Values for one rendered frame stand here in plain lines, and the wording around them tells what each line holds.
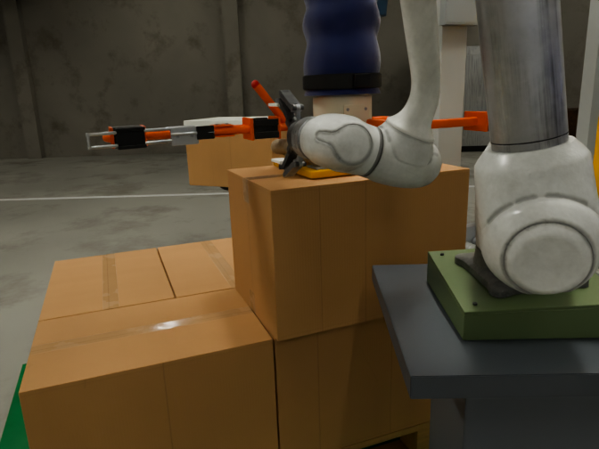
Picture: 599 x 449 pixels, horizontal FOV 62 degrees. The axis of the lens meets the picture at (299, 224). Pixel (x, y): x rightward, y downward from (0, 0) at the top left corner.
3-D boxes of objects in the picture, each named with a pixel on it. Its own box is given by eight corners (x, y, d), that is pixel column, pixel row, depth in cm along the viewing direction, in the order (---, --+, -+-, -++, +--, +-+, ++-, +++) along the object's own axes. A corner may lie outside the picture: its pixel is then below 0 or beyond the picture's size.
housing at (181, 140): (194, 142, 135) (192, 125, 133) (199, 143, 128) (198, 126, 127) (168, 143, 132) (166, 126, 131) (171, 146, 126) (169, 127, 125)
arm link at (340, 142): (290, 159, 99) (346, 174, 105) (322, 168, 85) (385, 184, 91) (303, 105, 98) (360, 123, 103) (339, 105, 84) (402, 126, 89)
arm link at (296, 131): (299, 163, 100) (289, 160, 106) (340, 159, 104) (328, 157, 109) (298, 118, 98) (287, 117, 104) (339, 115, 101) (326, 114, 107)
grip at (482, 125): (487, 127, 140) (488, 110, 139) (510, 129, 132) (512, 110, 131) (463, 129, 137) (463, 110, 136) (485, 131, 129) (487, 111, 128)
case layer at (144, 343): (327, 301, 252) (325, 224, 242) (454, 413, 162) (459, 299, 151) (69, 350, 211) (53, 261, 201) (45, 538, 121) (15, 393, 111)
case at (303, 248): (389, 261, 187) (391, 154, 177) (463, 299, 151) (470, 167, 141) (234, 289, 165) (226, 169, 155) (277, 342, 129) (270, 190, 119)
